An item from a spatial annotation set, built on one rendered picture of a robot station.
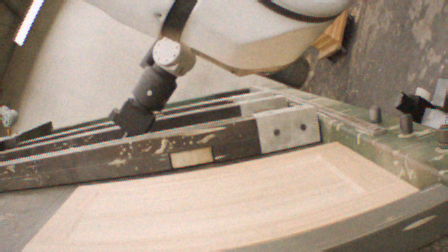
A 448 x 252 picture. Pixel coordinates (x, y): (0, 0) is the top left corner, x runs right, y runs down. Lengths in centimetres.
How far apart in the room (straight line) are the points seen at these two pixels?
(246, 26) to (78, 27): 616
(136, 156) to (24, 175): 32
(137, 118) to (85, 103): 509
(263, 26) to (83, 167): 72
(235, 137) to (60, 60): 554
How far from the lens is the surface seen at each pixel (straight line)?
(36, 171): 98
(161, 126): 121
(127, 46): 613
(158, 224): 52
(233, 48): 26
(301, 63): 517
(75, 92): 614
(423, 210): 35
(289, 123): 89
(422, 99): 83
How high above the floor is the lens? 116
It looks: 6 degrees down
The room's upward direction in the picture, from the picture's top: 69 degrees counter-clockwise
